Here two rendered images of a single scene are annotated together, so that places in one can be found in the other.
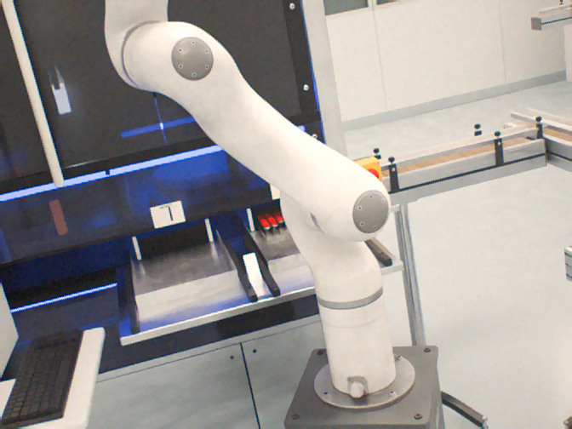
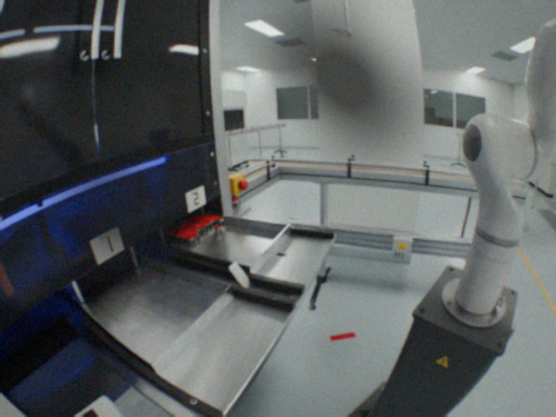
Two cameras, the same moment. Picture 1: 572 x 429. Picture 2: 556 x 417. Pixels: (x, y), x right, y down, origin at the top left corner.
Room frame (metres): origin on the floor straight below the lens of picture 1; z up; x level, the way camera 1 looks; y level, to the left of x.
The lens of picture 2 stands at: (1.41, 0.45, 1.26)
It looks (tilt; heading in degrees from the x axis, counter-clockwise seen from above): 21 degrees down; 305
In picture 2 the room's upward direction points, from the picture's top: 3 degrees counter-clockwise
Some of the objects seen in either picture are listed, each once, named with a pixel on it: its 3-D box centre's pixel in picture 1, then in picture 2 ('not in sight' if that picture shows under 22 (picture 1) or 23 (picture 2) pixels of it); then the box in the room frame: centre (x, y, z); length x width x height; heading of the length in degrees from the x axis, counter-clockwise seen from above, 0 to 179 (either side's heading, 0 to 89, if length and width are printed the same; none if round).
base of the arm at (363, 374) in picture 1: (357, 339); (486, 270); (1.23, -0.09, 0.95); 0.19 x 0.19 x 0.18
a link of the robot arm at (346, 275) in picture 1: (329, 228); (499, 177); (1.26, -0.08, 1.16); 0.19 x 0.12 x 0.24; 27
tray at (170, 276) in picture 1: (180, 265); (143, 300); (1.91, 0.30, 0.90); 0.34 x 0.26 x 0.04; 10
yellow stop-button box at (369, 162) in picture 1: (366, 171); (232, 184); (2.13, -0.26, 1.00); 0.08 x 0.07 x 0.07; 10
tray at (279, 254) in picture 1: (300, 235); (223, 238); (1.97, -0.04, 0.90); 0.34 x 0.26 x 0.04; 10
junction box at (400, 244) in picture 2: not in sight; (401, 244); (1.54, -1.02, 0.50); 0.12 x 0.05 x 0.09; 10
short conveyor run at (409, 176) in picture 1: (438, 163); (241, 182); (2.32, -0.52, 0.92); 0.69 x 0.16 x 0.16; 100
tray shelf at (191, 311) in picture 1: (248, 268); (210, 280); (1.87, 0.12, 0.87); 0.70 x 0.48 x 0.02; 100
